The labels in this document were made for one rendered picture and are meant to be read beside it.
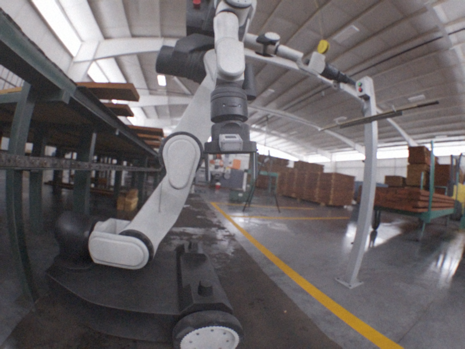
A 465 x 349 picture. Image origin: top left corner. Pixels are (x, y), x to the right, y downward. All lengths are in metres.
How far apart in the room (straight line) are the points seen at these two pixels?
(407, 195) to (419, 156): 8.17
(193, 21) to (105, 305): 0.97
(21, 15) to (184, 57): 8.05
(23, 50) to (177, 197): 0.60
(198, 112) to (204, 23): 0.36
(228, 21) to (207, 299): 0.76
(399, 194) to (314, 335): 2.01
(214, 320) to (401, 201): 2.31
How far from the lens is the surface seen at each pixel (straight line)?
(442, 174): 10.13
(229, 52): 0.47
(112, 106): 1.08
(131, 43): 10.20
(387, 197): 2.60
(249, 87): 0.48
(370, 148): 1.21
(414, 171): 10.66
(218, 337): 0.58
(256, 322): 0.83
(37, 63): 0.62
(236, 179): 9.68
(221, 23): 0.57
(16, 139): 0.74
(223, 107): 0.42
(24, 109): 0.75
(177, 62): 0.71
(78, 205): 1.27
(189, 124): 0.61
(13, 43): 0.56
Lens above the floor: 0.56
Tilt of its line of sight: 1 degrees up
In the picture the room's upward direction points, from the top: 7 degrees clockwise
